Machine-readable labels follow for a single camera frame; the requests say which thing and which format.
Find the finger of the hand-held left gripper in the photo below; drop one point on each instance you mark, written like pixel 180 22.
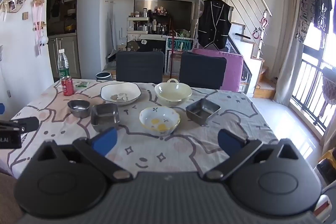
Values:
pixel 23 124
pixel 1 108

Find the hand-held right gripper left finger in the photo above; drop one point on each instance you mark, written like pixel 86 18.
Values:
pixel 105 141

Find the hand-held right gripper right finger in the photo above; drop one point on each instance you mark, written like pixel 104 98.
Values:
pixel 231 142

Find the round steel bowl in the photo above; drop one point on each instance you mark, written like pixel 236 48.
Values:
pixel 78 108

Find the yellow-rimmed flower bowl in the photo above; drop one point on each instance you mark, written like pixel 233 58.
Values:
pixel 159 121

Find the square steel container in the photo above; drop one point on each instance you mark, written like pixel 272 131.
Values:
pixel 105 116
pixel 202 110

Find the cartoon printed tablecloth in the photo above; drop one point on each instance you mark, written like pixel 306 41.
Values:
pixel 183 150

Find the white bowl with black rim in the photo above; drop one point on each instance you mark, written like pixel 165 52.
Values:
pixel 120 92

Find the red soda can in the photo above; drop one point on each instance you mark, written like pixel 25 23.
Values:
pixel 67 86

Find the green packet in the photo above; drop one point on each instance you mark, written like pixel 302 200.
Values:
pixel 81 84

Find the dark round trash bin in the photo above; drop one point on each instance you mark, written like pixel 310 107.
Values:
pixel 103 76

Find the purple chair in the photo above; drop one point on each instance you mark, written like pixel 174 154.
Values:
pixel 234 71

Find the clear water bottle green label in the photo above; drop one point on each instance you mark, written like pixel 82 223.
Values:
pixel 63 64

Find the staircase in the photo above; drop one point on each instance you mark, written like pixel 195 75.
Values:
pixel 258 74

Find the dark grey chair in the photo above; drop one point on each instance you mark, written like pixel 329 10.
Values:
pixel 202 69
pixel 140 66

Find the grey kitchen cabinet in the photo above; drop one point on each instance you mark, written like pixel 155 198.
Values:
pixel 64 56

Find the white plush toy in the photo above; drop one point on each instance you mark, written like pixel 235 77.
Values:
pixel 42 40

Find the balcony railing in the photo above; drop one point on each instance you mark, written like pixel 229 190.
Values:
pixel 307 98

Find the yellow and black box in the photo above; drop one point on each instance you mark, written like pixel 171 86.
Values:
pixel 326 163

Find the beige curtain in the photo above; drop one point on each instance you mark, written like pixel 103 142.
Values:
pixel 287 56

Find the red pole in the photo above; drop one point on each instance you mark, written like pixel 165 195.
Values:
pixel 173 56

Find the teal sign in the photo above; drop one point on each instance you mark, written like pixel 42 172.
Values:
pixel 179 44

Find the hanging basket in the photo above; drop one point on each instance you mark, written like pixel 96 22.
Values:
pixel 329 85

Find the black vest white trim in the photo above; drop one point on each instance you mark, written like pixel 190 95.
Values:
pixel 214 22

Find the red clamp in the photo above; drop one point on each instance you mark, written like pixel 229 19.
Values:
pixel 263 23

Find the rack of bottles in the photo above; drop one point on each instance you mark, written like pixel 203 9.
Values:
pixel 148 22

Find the patterned hanging garment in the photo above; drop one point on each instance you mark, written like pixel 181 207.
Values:
pixel 304 14

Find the black printed t-shirt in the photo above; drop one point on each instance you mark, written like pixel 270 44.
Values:
pixel 322 3

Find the wooden wall hooks pink ribbons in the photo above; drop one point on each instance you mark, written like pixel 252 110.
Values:
pixel 38 11

